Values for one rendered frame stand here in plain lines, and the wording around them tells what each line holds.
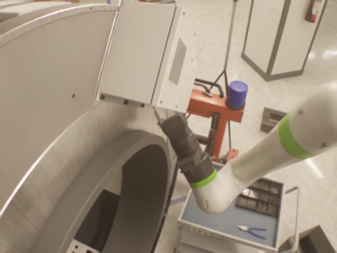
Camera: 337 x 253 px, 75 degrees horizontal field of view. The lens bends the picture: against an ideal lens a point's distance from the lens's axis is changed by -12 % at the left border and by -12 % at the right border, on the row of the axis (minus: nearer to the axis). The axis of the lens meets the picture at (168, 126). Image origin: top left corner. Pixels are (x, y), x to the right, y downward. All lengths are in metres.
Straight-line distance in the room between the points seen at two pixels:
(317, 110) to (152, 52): 0.31
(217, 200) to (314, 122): 0.38
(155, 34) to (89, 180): 0.29
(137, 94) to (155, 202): 0.75
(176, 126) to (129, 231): 0.66
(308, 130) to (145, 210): 0.84
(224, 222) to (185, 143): 0.81
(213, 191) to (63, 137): 0.47
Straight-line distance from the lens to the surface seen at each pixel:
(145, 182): 1.08
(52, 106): 0.38
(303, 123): 0.52
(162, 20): 0.45
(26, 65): 0.34
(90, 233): 1.42
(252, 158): 0.70
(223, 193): 0.76
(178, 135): 0.70
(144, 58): 0.44
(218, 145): 1.79
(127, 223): 1.21
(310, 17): 3.44
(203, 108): 1.60
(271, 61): 3.56
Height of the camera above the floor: 1.95
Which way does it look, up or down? 45 degrees down
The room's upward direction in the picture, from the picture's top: straight up
